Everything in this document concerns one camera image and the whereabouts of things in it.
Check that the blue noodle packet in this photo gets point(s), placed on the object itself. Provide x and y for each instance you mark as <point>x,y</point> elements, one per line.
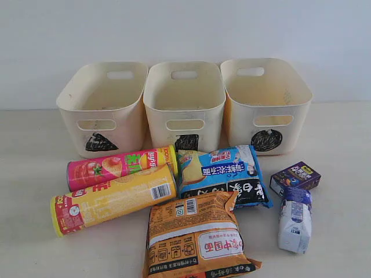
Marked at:
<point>232,169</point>

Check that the orange noodle packet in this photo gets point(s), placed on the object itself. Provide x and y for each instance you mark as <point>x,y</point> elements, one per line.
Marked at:
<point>196,237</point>

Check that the purple small box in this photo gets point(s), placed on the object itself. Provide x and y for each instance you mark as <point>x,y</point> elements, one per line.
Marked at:
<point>295,182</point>

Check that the yellow chips can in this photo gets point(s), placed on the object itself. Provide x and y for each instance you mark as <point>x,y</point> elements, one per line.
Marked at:
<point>99,203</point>

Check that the white blue milk carton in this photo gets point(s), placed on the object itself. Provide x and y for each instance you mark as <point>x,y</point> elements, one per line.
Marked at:
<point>295,225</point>

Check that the middle cream plastic bin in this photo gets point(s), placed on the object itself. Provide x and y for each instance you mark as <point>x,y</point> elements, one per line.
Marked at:
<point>184,103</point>

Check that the cream plastic bin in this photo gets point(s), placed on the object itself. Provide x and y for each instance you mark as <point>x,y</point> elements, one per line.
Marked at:
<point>184,103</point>
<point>102,108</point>
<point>267,103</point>

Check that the right cream plastic bin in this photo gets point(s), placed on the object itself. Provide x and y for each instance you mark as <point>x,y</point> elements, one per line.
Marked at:
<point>267,103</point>

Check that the left cream plastic bin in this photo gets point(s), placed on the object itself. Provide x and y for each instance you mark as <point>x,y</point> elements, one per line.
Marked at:
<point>102,108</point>

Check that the pink chips can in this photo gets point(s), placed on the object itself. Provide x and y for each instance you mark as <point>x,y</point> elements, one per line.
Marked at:
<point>85,173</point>

